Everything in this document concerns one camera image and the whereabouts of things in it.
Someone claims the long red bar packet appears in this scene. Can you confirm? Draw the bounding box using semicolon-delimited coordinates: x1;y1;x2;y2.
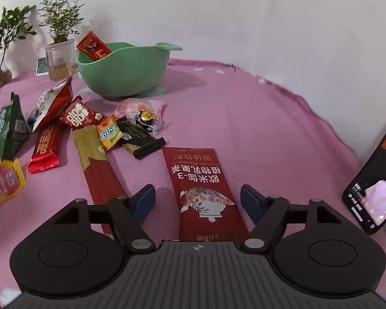
28;123;64;175

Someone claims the gold red stick packet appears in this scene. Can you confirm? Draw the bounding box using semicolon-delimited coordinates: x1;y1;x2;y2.
72;125;127;235

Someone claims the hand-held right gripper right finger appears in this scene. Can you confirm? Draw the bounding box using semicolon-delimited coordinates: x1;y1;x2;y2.
241;185;337;253

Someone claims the pink floral tablecloth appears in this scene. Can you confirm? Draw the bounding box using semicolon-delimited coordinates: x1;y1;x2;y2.
0;58;386;309

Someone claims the green snack bag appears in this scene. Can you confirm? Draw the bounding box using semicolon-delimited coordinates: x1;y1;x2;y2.
0;93;30;161

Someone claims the small red white-print packet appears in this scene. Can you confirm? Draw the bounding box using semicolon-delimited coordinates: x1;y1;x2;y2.
60;95;104;131

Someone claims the orange green candy packet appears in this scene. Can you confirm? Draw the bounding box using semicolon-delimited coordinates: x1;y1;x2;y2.
96;115;123;152

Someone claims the red patterned snack packet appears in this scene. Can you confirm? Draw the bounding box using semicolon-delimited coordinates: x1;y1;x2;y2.
76;31;113;62

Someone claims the green plastic bowl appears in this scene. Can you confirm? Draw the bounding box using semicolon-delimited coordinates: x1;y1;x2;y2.
75;42;183;99

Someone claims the gold black chocolate ball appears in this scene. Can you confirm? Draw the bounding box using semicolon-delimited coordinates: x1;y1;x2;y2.
136;109;157;126

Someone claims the white blue snack packet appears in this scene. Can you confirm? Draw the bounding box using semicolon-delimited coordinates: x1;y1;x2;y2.
26;112;41;133

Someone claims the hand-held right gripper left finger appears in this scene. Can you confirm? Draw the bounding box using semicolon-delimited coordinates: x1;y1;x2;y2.
54;185;156;253

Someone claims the potted plant in white pot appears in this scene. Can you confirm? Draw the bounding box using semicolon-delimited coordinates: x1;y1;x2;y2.
39;0;86;82

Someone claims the digital thermometer clock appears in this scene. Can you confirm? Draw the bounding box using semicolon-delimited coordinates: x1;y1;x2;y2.
36;57;49;76

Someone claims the pink candy in clear wrapper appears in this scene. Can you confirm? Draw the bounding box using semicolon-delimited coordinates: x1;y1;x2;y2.
114;98;164;133

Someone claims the red white snack bag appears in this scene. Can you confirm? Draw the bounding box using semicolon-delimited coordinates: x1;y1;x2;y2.
32;76;74;133

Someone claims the yellow-rimmed pink jelly packet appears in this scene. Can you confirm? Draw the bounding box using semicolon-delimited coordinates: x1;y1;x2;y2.
0;159;28;211

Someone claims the leafy plant in glass vase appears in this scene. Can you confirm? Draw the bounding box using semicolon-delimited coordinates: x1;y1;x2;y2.
0;5;37;89

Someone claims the dark red sachet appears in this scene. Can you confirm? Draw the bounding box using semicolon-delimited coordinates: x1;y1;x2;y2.
162;147;249;243

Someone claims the black smartphone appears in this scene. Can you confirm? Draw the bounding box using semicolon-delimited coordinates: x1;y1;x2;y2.
342;109;386;235

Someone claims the black snack packet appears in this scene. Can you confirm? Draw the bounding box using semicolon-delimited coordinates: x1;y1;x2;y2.
117;120;167;161

